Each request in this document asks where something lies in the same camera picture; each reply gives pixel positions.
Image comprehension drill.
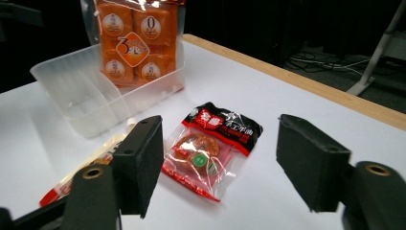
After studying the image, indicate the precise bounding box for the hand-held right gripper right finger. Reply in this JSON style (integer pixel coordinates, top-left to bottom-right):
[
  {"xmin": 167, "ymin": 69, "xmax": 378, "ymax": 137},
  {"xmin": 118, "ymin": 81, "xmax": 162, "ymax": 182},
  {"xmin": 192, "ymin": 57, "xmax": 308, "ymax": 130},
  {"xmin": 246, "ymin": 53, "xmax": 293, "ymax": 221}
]
[{"xmin": 276, "ymin": 113, "xmax": 352, "ymax": 214}]

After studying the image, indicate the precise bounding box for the white metal stand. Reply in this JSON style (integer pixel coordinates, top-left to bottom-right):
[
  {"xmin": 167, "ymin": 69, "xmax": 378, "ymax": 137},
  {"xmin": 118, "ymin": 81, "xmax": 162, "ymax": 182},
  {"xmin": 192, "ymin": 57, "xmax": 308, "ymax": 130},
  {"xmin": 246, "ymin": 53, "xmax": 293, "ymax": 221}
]
[{"xmin": 346, "ymin": 0, "xmax": 406, "ymax": 97}]

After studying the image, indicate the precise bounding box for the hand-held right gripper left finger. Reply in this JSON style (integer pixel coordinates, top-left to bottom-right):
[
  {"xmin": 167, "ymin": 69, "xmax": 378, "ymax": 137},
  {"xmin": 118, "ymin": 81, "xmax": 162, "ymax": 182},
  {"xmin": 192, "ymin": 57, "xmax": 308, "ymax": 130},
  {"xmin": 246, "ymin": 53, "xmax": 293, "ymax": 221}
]
[{"xmin": 109, "ymin": 115, "xmax": 165, "ymax": 219}]

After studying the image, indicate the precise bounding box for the large orange snack packet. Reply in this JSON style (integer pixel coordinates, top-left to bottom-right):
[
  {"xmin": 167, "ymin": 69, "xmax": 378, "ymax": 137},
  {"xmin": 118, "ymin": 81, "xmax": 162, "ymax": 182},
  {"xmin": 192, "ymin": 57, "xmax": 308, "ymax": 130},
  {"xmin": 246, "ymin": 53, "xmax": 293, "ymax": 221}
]
[{"xmin": 79, "ymin": 0, "xmax": 187, "ymax": 88}]

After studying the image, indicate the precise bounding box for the clear plastic storage bin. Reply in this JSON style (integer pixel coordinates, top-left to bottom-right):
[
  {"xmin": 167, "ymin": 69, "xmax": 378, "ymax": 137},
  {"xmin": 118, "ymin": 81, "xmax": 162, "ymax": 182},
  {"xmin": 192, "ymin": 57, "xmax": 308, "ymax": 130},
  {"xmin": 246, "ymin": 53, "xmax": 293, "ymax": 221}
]
[{"xmin": 29, "ymin": 39, "xmax": 187, "ymax": 139}]

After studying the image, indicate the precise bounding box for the tangle of floor cables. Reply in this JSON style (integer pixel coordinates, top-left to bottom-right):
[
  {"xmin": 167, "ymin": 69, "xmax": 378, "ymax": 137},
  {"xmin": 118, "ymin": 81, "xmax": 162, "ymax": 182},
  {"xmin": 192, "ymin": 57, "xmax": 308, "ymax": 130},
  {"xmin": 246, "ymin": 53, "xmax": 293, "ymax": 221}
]
[{"xmin": 285, "ymin": 51, "xmax": 386, "ymax": 77}]

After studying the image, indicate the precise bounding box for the beige-red snack packet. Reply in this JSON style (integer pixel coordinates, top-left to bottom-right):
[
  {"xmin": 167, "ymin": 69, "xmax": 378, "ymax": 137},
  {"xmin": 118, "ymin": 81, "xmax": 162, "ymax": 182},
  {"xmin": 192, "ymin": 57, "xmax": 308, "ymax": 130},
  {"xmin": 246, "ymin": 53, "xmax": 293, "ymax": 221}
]
[{"xmin": 38, "ymin": 117, "xmax": 139, "ymax": 208}]

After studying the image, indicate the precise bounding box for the small black-topped clear packet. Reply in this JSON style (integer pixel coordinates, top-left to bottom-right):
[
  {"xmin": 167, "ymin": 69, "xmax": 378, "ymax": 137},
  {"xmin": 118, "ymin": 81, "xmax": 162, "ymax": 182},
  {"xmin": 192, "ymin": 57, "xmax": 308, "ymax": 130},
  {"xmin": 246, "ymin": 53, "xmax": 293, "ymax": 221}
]
[{"xmin": 161, "ymin": 101, "xmax": 264, "ymax": 203}]

